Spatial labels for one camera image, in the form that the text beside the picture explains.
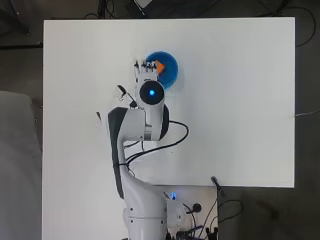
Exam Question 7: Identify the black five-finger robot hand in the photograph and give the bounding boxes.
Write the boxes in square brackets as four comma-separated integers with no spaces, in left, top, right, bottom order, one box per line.
[132,58,158,85]

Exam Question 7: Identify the orange cube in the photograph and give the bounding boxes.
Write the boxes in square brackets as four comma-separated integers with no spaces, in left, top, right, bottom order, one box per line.
[155,61,166,75]

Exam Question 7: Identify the blue round tub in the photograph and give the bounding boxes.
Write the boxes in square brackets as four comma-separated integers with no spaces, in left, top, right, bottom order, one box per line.
[145,50,180,92]

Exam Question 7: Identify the black table clamp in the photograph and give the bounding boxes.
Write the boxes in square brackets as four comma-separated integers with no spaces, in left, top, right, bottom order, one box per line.
[210,175,226,197]

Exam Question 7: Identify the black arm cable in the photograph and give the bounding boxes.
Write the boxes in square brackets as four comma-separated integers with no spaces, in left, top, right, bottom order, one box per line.
[117,85,190,167]

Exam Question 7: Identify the black base cables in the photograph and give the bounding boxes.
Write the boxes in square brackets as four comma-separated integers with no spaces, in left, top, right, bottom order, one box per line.
[166,196,244,240]

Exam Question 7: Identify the white thin cable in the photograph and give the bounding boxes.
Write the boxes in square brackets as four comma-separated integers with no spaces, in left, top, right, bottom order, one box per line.
[294,108,320,118]

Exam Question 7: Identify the black floor cable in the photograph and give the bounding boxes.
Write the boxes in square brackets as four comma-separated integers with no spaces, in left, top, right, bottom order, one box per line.
[256,0,318,48]

